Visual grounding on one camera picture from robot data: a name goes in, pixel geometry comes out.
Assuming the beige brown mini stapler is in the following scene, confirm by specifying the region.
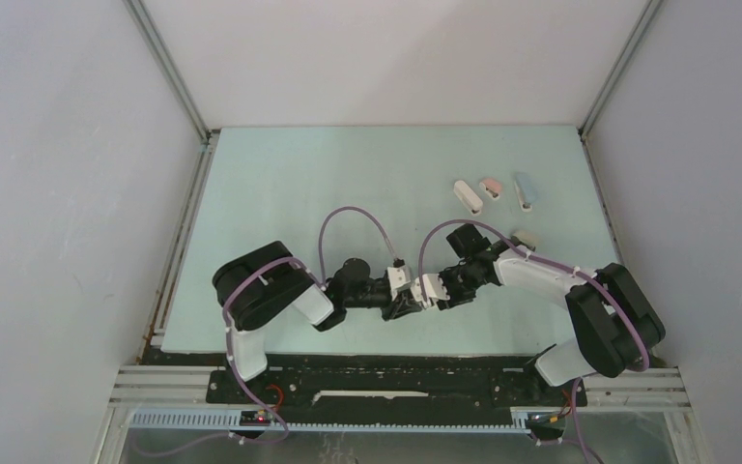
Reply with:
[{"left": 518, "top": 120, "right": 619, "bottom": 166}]
[{"left": 510, "top": 229, "right": 541, "bottom": 251}]

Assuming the long white stapler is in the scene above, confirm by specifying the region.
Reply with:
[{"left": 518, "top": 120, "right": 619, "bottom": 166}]
[{"left": 452, "top": 180, "right": 484, "bottom": 216}]

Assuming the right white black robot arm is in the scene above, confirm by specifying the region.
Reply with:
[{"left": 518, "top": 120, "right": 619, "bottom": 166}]
[{"left": 417, "top": 219, "right": 666, "bottom": 404}]

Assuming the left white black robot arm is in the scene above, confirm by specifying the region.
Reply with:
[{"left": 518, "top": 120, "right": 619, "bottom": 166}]
[{"left": 212, "top": 241, "right": 423, "bottom": 403}]

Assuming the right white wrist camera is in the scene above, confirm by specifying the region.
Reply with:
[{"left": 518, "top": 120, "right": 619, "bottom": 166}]
[{"left": 410, "top": 274, "right": 450, "bottom": 309}]

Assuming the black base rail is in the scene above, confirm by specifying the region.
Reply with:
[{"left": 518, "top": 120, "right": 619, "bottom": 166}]
[{"left": 206, "top": 354, "right": 587, "bottom": 427}]

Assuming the left aluminium frame post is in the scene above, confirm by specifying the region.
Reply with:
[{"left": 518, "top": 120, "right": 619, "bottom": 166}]
[{"left": 124, "top": 0, "right": 213, "bottom": 142}]

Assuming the aluminium frame post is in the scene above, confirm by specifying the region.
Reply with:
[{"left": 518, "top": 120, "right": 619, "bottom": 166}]
[
  {"left": 124, "top": 0, "right": 213, "bottom": 142},
  {"left": 579, "top": 0, "right": 666, "bottom": 142}
]

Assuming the right aluminium frame post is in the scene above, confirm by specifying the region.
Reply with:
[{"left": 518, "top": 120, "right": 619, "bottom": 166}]
[{"left": 579, "top": 0, "right": 666, "bottom": 142}]

